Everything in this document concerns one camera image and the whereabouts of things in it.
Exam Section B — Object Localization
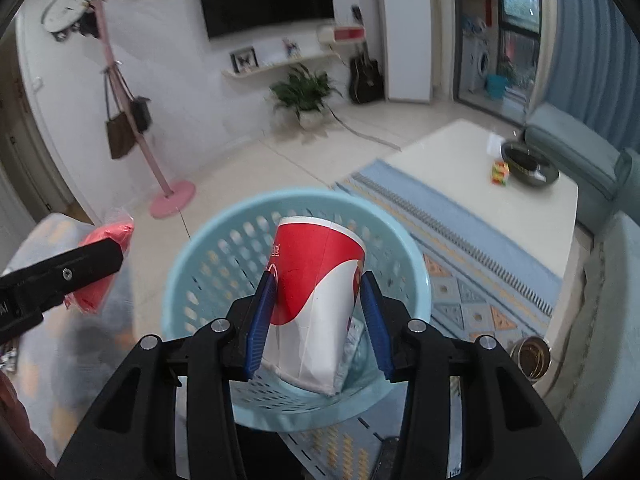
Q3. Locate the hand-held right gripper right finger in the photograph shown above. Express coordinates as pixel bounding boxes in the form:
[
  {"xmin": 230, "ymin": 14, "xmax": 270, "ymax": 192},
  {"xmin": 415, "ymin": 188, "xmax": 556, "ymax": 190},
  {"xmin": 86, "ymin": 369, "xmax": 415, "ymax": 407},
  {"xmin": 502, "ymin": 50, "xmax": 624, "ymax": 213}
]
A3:
[{"xmin": 359, "ymin": 270, "xmax": 584, "ymax": 480}]

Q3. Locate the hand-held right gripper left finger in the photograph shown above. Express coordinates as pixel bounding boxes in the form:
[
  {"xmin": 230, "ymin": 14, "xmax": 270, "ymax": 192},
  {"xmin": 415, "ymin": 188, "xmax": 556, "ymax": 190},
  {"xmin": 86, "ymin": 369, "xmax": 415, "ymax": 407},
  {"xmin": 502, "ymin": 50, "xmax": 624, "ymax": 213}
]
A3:
[{"xmin": 55, "ymin": 270, "xmax": 279, "ymax": 480}]

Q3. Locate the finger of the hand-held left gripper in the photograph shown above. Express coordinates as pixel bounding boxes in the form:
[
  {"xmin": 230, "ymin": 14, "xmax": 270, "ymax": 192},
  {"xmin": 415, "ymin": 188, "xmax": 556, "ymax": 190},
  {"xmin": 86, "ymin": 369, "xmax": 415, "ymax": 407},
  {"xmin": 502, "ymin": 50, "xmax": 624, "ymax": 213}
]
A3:
[{"xmin": 15, "ymin": 237, "xmax": 125, "ymax": 321}]

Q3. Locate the red plastic bag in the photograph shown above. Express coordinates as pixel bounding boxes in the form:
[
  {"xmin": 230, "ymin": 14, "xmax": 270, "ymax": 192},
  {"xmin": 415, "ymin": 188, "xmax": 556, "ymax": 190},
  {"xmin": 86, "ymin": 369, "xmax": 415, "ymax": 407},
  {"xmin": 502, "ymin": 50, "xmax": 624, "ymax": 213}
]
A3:
[{"xmin": 65, "ymin": 210, "xmax": 136, "ymax": 317}]

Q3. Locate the red and white paper cup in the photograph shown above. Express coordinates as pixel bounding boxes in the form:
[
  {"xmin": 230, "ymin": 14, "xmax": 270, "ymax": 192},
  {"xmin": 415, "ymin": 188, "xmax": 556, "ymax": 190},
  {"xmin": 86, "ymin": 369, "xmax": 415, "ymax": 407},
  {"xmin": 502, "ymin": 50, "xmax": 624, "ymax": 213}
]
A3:
[{"xmin": 260, "ymin": 216, "xmax": 366, "ymax": 397}]

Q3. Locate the light blue plastic basket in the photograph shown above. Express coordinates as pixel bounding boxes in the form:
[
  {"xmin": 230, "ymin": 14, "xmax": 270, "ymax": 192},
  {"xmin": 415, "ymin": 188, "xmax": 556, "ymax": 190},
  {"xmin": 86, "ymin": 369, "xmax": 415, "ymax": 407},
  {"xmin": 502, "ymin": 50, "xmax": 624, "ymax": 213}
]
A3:
[{"xmin": 161, "ymin": 189, "xmax": 432, "ymax": 433}]

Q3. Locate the person's left forearm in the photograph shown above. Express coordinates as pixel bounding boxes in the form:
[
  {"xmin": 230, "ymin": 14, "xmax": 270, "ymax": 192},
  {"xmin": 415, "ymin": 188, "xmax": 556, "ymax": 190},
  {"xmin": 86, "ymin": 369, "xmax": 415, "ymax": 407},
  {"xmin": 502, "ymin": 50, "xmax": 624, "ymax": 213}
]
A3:
[{"xmin": 0, "ymin": 367, "xmax": 56, "ymax": 480}]

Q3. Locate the clear plastic wrapper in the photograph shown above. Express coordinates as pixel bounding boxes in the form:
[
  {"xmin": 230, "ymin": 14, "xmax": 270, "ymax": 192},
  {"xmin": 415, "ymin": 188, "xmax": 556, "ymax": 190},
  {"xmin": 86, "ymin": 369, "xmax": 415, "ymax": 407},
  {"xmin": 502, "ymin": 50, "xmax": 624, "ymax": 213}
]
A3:
[{"xmin": 336, "ymin": 316, "xmax": 369, "ymax": 394}]

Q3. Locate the blue patterned rug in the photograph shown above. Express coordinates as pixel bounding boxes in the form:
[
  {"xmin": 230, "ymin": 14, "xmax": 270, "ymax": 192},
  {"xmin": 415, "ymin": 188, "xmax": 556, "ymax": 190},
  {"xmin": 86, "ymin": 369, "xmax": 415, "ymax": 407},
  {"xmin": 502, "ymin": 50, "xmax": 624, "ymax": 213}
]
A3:
[{"xmin": 280, "ymin": 159, "xmax": 563, "ymax": 480}]

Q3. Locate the brown handbag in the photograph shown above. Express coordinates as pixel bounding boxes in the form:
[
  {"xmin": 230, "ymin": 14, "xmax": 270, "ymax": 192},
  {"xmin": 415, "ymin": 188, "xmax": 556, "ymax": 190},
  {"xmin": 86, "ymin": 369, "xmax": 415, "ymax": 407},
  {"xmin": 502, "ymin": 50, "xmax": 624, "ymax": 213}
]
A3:
[{"xmin": 105, "ymin": 72, "xmax": 137, "ymax": 160}]

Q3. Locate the metal tin can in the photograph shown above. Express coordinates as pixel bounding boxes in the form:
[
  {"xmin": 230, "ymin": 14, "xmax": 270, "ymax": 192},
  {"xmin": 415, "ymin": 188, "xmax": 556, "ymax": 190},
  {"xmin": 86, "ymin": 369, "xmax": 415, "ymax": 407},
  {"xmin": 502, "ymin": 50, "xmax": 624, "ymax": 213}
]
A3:
[{"xmin": 507, "ymin": 336, "xmax": 552, "ymax": 385}]

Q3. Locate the white coffee table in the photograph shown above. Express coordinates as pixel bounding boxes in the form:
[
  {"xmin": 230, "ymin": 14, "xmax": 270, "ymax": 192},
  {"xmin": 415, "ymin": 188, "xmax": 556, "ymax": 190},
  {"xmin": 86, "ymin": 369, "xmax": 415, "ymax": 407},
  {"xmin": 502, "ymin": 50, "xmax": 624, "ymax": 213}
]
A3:
[{"xmin": 332, "ymin": 119, "xmax": 580, "ymax": 356}]

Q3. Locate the black handbag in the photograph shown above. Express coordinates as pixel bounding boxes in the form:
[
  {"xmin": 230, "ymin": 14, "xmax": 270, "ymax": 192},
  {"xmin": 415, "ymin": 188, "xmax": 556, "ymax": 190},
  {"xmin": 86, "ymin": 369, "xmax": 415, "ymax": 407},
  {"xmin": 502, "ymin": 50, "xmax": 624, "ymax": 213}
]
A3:
[{"xmin": 129, "ymin": 96, "xmax": 152, "ymax": 133}]

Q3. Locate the black ashtray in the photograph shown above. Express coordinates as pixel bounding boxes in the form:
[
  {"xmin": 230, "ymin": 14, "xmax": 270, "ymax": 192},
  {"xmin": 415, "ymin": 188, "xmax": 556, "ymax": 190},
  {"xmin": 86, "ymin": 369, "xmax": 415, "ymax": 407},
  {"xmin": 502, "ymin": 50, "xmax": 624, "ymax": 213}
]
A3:
[{"xmin": 500, "ymin": 141, "xmax": 560, "ymax": 187}]

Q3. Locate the pink coat rack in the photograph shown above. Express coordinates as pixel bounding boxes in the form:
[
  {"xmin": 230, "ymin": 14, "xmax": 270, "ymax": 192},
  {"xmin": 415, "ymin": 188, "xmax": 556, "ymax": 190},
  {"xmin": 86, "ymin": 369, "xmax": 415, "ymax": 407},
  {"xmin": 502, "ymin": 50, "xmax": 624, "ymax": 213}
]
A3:
[{"xmin": 70, "ymin": 0, "xmax": 197, "ymax": 219}]

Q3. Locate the green potted plant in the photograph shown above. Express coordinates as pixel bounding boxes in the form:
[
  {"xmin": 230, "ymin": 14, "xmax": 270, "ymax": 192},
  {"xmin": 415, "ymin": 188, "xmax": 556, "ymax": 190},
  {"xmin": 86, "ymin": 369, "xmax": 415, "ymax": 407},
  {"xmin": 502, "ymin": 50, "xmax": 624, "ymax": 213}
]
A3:
[{"xmin": 269, "ymin": 64, "xmax": 343, "ymax": 130}]

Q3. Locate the black guitar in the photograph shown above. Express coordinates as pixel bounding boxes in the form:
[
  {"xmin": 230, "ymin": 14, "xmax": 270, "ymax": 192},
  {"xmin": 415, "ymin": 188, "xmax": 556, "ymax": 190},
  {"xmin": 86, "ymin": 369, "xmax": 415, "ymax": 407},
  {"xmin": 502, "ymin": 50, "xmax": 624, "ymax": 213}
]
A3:
[{"xmin": 348, "ymin": 40, "xmax": 386, "ymax": 105}]

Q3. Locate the black hanging pouch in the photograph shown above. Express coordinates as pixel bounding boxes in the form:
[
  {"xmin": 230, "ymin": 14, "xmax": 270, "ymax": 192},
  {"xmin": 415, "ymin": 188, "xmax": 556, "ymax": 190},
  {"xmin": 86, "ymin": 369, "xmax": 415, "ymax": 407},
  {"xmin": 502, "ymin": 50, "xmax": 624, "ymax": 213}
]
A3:
[{"xmin": 77, "ymin": 10, "xmax": 101, "ymax": 40}]

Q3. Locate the framed butterfly picture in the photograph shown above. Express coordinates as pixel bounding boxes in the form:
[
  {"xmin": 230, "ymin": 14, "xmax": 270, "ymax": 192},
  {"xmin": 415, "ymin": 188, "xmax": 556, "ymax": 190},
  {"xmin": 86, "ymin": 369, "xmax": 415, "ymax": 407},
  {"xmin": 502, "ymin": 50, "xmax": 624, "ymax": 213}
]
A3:
[{"xmin": 230, "ymin": 46, "xmax": 259, "ymax": 73}]

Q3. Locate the blue-grey sofa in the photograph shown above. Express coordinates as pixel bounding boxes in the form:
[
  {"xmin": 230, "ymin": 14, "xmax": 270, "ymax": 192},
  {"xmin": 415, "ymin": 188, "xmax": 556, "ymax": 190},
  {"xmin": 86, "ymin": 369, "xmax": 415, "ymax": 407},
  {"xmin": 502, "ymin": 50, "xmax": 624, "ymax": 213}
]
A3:
[{"xmin": 522, "ymin": 102, "xmax": 640, "ymax": 461}]

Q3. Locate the white washing machine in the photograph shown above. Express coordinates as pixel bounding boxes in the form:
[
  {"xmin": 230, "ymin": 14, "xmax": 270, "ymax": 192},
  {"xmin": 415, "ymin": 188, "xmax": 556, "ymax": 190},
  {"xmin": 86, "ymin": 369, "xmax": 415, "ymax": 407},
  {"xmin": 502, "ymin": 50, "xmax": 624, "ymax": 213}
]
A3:
[{"xmin": 462, "ymin": 35, "xmax": 493, "ymax": 93}]

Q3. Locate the white refrigerator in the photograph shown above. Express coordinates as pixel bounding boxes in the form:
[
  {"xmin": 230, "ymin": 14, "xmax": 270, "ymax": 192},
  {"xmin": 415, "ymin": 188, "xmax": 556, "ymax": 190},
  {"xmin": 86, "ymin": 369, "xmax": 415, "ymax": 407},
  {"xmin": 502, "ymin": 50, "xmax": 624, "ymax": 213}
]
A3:
[{"xmin": 376, "ymin": 0, "xmax": 433, "ymax": 103}]

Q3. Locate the dark framed window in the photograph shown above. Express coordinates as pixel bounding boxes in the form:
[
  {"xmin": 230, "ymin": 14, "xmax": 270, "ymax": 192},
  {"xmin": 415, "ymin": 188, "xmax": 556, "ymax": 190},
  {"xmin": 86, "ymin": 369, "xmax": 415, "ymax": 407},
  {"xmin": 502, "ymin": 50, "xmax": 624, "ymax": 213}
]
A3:
[{"xmin": 500, "ymin": 0, "xmax": 541, "ymax": 36}]

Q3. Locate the blue curtain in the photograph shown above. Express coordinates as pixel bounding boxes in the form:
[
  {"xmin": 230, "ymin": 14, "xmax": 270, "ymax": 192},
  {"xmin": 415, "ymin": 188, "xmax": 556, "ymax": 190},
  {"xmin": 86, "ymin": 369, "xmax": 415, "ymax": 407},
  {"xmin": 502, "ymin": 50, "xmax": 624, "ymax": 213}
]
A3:
[{"xmin": 542, "ymin": 0, "xmax": 640, "ymax": 161}]

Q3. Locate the black floor cable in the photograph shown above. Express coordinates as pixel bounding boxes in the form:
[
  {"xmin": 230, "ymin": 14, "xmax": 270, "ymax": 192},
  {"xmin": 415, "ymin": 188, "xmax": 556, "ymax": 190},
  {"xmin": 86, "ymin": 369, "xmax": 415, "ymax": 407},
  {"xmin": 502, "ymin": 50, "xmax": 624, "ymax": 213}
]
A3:
[{"xmin": 327, "ymin": 105, "xmax": 403, "ymax": 151}]

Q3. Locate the white curved wall shelf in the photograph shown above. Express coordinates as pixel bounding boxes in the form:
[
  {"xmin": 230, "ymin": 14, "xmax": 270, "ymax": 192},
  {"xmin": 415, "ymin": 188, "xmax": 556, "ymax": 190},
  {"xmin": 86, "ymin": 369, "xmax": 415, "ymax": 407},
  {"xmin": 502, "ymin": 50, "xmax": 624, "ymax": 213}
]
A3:
[{"xmin": 221, "ymin": 50, "xmax": 341, "ymax": 80}]

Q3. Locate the white panda wall clock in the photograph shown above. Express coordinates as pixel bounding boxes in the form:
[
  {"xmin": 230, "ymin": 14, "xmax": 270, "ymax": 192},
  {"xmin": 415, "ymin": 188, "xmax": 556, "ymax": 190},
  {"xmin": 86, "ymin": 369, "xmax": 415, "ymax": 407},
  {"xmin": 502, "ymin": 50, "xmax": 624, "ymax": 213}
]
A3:
[{"xmin": 41, "ymin": 0, "xmax": 93, "ymax": 33}]

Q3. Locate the red and white wall box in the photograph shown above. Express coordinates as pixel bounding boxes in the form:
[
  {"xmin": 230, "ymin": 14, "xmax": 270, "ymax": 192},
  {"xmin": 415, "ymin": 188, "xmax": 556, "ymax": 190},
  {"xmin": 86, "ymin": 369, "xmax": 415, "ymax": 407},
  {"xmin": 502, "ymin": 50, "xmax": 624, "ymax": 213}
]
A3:
[{"xmin": 317, "ymin": 24, "xmax": 365, "ymax": 45}]

